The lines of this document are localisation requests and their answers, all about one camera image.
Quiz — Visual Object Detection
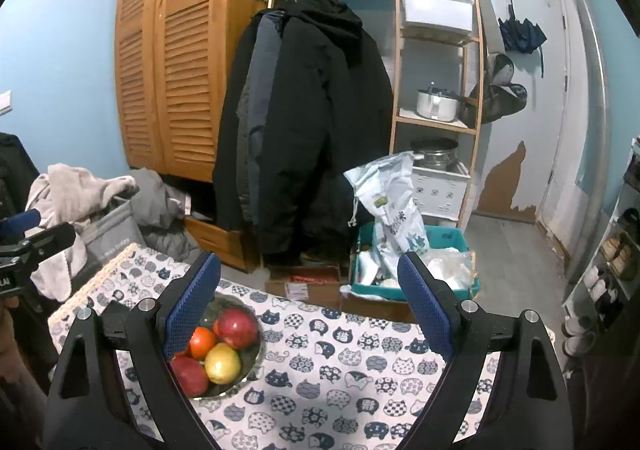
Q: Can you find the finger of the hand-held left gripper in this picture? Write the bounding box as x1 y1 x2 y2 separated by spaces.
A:
0 222 77 272
0 209 42 237

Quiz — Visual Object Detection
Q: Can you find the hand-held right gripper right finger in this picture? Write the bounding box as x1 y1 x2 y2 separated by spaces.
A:
397 251 573 450

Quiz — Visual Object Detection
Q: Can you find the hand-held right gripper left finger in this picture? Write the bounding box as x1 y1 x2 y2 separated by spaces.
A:
44 251 222 450

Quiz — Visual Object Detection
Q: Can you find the orange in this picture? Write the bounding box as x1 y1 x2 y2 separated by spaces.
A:
189 326 218 361

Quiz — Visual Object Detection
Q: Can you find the red apple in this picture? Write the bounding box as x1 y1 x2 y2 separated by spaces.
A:
170 356 210 397
214 308 261 350

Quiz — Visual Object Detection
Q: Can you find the yellow pear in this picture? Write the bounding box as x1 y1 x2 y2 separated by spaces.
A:
204 342 242 385

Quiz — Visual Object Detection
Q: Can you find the green glass bowl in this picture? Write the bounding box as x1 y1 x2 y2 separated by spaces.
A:
170 292 266 401

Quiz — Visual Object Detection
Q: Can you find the clear plastic bag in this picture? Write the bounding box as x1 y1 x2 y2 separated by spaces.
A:
425 247 476 292

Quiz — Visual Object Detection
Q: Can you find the large cardboard box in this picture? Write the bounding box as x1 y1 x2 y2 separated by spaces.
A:
340 289 417 324

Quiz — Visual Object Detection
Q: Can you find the black garment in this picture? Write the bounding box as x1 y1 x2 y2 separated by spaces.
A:
0 132 41 222

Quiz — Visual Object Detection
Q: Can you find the grey tote bag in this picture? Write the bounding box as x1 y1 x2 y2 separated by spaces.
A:
75 197 147 282

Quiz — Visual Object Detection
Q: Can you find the wooden drawer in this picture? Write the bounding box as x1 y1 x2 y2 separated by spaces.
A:
185 215 261 274

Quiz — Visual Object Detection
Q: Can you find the teal plastic crate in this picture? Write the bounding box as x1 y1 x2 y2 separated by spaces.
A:
350 221 481 304

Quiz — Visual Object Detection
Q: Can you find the grey garment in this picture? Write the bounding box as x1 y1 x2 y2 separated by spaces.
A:
130 167 202 262

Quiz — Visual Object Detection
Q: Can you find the cat print tablecloth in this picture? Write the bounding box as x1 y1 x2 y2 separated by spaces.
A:
47 242 556 450

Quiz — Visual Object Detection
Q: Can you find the white lattice basket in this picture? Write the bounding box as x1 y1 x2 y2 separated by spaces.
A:
410 162 472 222

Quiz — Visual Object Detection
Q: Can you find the cardboard box with red packets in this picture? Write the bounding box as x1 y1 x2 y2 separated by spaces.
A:
265 264 344 302

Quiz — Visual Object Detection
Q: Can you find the steel pot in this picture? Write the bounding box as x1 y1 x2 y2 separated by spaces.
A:
411 139 460 169

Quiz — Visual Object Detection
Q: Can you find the dark jacket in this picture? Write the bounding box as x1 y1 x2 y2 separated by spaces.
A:
212 12 261 232

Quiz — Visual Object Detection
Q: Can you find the group of shoes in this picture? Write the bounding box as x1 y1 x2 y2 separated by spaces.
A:
562 207 640 357

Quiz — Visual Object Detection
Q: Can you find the white cooking pot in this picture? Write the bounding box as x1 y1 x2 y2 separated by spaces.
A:
416 86 462 122

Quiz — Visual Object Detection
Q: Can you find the white shoe rack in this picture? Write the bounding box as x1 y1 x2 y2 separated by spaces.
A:
562 137 640 347

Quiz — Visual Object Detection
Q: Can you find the grey hanging bag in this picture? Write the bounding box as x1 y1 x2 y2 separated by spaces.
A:
460 52 529 129

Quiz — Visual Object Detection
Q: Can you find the black coat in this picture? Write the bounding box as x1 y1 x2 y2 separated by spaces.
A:
252 0 394 257

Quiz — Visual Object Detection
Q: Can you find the white door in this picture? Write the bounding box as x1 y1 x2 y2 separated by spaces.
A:
482 0 572 222

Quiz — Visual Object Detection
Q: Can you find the wooden louvred wardrobe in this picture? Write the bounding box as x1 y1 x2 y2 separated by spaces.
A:
114 0 271 183

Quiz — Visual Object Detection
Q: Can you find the grey jacket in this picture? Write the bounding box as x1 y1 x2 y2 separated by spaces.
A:
245 12 281 231

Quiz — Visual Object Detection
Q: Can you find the bamboo shelf unit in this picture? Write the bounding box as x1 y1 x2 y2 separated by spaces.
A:
390 0 487 231

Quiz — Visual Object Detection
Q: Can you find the dark blue umbrella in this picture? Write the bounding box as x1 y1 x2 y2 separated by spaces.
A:
498 0 547 79

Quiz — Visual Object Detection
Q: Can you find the wide white storage box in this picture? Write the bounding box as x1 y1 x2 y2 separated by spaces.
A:
402 0 474 30

